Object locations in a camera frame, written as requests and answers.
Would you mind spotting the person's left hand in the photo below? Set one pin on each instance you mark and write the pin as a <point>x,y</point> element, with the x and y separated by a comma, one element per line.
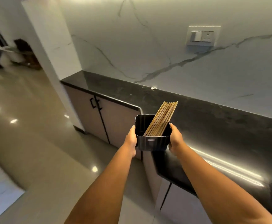
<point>129,140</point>

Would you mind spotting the person's right hand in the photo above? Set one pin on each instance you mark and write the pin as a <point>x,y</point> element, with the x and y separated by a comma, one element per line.
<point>176,140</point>

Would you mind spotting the person's right thumb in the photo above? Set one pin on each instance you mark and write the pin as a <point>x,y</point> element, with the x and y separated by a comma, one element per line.
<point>172,131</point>

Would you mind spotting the person's left thumb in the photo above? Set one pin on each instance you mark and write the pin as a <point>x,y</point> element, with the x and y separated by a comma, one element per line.
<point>133,132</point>

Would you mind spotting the black square plastic container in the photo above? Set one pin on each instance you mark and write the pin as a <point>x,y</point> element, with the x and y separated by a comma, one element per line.
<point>152,141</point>

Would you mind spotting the person's left forearm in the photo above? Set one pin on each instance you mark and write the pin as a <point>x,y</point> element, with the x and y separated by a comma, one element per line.
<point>106,191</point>

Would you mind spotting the person's right forearm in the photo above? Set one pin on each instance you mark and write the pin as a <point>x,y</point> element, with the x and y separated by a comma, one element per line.
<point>216,191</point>

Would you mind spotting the bundle of wooden chopsticks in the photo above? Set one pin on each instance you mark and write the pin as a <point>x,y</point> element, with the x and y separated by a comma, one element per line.
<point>162,118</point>

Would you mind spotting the beige cabinet door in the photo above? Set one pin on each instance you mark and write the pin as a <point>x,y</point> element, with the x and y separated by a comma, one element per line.
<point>153,177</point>
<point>85,113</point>
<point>182,207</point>
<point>118,123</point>

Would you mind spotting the dark brown chair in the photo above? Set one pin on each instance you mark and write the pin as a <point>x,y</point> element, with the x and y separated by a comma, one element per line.
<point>26,54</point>

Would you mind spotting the white wall switch plate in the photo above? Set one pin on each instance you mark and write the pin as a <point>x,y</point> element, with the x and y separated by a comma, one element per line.
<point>202,36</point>

